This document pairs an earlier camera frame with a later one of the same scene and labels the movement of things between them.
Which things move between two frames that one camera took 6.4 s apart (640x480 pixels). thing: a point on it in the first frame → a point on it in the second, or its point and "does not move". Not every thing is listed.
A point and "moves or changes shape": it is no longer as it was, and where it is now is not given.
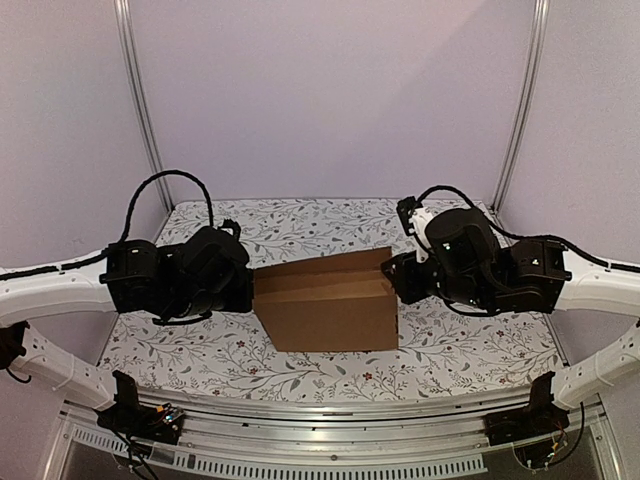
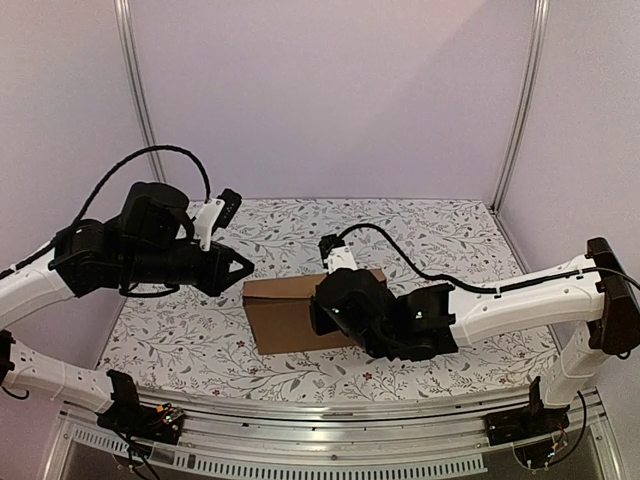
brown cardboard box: (329, 303) moves or changes shape
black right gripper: (400, 279) → (318, 316)
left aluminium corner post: (125, 28) does not move
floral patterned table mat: (435, 345) does not move
